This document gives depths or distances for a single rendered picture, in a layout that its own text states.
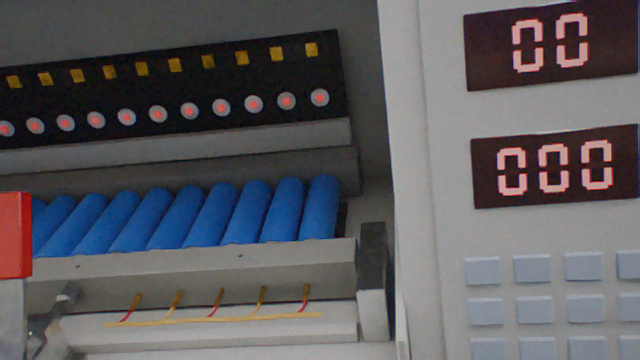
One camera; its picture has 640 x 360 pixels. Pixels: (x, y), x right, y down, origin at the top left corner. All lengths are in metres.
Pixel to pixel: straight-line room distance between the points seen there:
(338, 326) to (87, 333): 0.12
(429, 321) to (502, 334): 0.02
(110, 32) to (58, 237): 0.15
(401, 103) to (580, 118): 0.05
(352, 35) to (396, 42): 0.20
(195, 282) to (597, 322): 0.17
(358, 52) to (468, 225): 0.22
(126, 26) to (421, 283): 0.29
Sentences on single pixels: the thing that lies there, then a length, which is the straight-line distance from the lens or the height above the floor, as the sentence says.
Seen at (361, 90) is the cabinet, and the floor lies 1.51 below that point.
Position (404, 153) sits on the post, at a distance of 0.19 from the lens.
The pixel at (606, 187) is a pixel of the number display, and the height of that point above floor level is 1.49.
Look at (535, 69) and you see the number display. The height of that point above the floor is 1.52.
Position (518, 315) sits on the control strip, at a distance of 0.20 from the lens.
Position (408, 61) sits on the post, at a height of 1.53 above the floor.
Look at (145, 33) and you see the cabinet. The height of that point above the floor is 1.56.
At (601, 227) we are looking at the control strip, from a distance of 0.20.
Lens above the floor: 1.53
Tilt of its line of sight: 11 degrees down
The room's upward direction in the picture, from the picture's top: 7 degrees counter-clockwise
